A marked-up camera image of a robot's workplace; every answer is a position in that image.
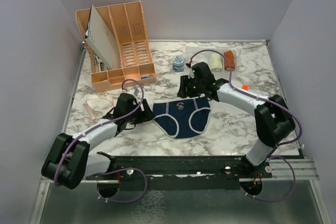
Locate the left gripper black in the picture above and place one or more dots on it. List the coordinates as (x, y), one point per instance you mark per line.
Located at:
(145, 115)

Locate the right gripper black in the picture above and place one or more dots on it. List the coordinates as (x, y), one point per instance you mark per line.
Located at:
(185, 90)

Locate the navy blue underwear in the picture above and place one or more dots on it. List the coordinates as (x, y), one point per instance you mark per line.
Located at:
(182, 118)

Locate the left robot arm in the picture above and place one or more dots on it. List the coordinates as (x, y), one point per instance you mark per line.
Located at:
(69, 161)

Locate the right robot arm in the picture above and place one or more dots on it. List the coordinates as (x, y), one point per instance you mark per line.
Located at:
(273, 122)

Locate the white pink underwear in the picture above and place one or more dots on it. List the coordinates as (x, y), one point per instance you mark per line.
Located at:
(98, 105)

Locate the small blue white jar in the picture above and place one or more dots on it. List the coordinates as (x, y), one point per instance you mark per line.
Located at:
(178, 63)

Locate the rolled cream cloth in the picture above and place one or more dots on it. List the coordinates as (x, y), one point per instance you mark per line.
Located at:
(216, 63)

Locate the clear plastic tray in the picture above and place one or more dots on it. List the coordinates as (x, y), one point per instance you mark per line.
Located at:
(206, 56)

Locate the rolled orange cloth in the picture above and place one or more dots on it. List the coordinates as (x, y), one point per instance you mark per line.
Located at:
(229, 61)

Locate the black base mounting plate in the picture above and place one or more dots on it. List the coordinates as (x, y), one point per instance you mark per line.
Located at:
(180, 173)

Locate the white perforated board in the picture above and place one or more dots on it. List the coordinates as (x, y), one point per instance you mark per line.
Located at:
(100, 38)

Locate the orange desk file organizer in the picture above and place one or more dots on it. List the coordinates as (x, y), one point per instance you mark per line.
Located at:
(127, 24)

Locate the aluminium rail frame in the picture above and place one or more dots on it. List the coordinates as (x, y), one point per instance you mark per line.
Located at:
(291, 195)

